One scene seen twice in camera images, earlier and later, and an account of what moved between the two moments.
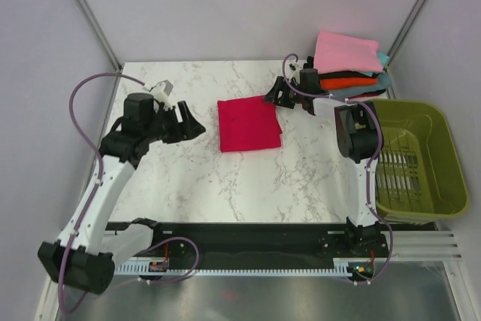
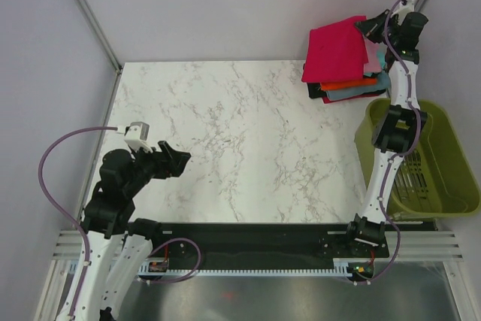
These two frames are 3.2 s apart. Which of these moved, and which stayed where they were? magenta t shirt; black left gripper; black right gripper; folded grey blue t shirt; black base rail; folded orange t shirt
Moved: magenta t shirt; black left gripper; black right gripper
Stayed: folded orange t shirt; folded grey blue t shirt; black base rail
